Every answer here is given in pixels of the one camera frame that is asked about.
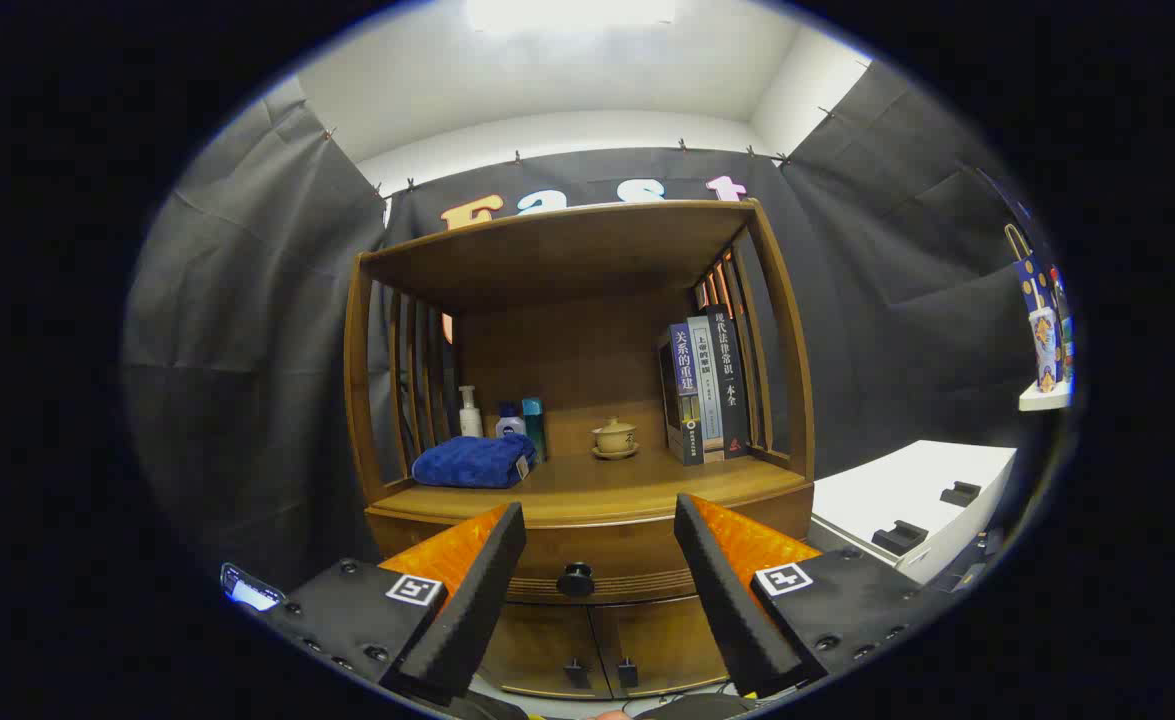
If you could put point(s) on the black drawer knob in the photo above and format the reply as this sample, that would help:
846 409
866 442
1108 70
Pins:
575 580

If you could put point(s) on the white pump bottle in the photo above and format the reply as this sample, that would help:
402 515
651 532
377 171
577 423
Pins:
470 420

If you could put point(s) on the wooden cabinet door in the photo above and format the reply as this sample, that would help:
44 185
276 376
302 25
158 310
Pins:
537 640
662 640

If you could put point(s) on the blue patterned gift bag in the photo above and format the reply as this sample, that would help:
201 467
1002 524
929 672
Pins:
1044 345

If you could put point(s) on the black plastic bracket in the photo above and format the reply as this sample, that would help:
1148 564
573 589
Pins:
900 538
961 494

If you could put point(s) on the light blue spine book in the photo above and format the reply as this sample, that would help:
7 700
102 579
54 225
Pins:
707 400

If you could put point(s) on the wooden countertop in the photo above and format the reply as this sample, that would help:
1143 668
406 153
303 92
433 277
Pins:
607 480

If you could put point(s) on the white bottle blue cap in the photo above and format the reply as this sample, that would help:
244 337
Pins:
510 425

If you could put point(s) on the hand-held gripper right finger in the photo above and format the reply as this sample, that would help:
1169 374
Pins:
737 620

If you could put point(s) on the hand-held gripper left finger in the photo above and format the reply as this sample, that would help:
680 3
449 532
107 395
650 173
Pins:
467 620

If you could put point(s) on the wooden cabinet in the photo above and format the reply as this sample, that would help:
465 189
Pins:
567 260

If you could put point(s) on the teal slim bottle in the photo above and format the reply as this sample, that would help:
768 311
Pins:
534 425

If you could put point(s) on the black backdrop cloth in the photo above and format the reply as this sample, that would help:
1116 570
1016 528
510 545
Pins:
247 330

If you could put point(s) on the wooden drawer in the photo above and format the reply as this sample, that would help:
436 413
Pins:
627 560

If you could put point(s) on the small white shelf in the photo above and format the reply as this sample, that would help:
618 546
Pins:
1045 398

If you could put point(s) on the blue folded towel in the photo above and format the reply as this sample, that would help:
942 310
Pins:
467 462

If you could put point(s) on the beige lidded teacup with saucer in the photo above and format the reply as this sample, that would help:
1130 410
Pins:
614 437

